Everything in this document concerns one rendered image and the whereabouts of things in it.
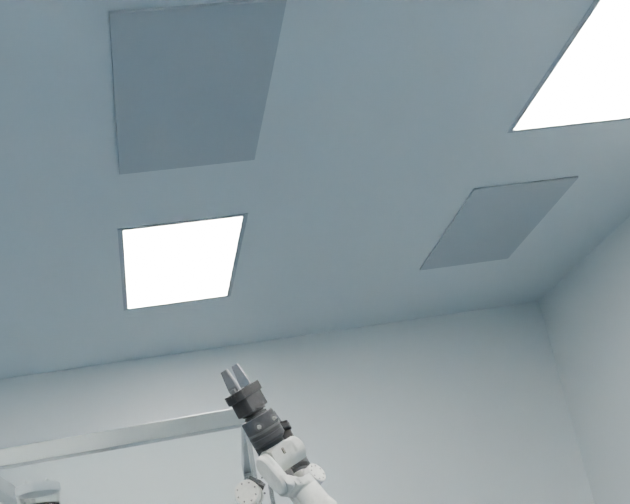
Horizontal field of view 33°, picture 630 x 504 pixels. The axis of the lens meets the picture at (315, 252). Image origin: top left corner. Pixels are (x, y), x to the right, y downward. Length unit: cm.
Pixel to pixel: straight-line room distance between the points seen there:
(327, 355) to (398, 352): 50
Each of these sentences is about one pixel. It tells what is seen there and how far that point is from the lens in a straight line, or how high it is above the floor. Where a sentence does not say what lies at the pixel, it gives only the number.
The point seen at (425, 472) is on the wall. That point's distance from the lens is 726.
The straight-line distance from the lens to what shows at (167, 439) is 366.
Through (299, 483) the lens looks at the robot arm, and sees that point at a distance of 264.
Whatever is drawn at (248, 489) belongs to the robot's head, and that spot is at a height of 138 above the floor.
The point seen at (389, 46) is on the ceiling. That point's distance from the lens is 391.
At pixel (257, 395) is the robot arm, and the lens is 268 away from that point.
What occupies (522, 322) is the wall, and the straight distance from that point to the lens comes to 773.
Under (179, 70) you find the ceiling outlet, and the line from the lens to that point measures 377.
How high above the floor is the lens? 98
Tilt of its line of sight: 19 degrees up
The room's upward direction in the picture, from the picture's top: 11 degrees counter-clockwise
